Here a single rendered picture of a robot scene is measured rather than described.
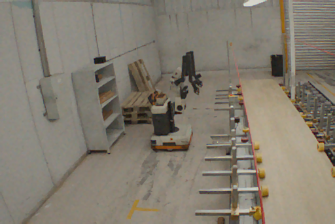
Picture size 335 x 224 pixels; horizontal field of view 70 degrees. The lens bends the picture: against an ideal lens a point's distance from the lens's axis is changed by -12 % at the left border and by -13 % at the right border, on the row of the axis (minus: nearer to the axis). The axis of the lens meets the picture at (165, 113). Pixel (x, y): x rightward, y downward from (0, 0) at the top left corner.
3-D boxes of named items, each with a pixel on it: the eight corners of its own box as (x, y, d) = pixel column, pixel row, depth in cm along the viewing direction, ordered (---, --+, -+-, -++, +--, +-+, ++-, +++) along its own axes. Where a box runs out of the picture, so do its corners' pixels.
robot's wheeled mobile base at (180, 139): (150, 150, 481) (148, 137, 473) (159, 135, 539) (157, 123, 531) (188, 150, 465) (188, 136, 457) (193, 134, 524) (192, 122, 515)
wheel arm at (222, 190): (199, 194, 200) (199, 190, 199) (199, 191, 204) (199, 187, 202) (265, 193, 189) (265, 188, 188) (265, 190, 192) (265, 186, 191)
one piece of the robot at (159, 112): (154, 142, 479) (148, 96, 452) (161, 130, 529) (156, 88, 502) (173, 141, 471) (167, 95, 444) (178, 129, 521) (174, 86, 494)
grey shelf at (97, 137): (88, 153, 502) (70, 73, 452) (106, 134, 585) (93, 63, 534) (109, 154, 492) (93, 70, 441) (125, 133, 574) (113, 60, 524)
